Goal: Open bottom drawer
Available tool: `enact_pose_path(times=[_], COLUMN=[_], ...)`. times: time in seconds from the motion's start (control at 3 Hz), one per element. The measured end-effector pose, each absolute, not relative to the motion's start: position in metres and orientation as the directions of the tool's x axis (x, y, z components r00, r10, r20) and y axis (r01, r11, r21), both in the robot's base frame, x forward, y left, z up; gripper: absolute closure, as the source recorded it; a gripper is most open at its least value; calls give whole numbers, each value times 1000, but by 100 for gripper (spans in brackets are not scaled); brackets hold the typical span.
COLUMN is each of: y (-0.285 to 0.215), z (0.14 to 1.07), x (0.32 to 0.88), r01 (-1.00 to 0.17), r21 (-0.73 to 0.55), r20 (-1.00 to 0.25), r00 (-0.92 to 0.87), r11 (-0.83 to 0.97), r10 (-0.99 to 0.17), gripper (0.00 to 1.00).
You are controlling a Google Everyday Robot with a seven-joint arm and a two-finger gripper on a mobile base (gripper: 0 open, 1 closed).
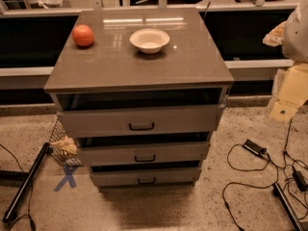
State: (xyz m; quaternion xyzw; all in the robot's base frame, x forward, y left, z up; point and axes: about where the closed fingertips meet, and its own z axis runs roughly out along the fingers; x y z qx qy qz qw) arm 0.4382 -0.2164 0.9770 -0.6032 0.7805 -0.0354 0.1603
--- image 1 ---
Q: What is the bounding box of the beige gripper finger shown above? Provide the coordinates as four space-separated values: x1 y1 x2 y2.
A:
269 63 308 122

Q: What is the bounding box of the grey bottom drawer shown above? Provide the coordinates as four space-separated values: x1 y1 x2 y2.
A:
90 167 201 187

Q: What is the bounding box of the grey drawer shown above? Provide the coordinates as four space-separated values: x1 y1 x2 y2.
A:
77 141 210 167
58 105 223 139
90 167 201 187

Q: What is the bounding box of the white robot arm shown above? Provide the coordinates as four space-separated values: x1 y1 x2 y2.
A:
263 0 308 122

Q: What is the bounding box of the grey middle drawer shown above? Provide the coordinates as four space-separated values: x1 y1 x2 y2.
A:
77 141 210 167

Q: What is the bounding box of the grey drawer cabinet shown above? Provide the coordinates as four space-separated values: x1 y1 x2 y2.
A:
44 8 233 175

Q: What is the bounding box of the grey top drawer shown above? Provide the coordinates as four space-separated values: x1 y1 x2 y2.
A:
58 105 223 139

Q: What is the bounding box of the black power adapter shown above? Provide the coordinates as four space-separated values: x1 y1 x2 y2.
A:
293 170 308 192
243 140 267 157

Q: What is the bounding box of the black bar right floor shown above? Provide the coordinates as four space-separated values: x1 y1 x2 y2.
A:
272 183 308 231

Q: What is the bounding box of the black bar floor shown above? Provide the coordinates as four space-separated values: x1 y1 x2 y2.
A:
272 183 308 231
0 142 50 224

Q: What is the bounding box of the white bowl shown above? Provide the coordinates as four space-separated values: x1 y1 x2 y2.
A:
130 29 170 54

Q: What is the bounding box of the orange fruit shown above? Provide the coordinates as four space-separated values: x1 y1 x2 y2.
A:
72 24 94 47

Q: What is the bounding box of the crumpled paper piece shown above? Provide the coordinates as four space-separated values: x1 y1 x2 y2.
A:
51 136 77 155

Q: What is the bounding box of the blue tape cross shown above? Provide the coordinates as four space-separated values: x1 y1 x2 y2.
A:
54 166 77 192

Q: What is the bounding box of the black bar left floor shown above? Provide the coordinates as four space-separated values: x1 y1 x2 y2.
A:
0 142 50 224

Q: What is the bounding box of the black wire mesh basket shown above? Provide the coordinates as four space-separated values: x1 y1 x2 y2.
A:
49 120 82 167

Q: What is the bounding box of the black floor cable left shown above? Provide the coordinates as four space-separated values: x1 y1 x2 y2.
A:
0 143 37 231

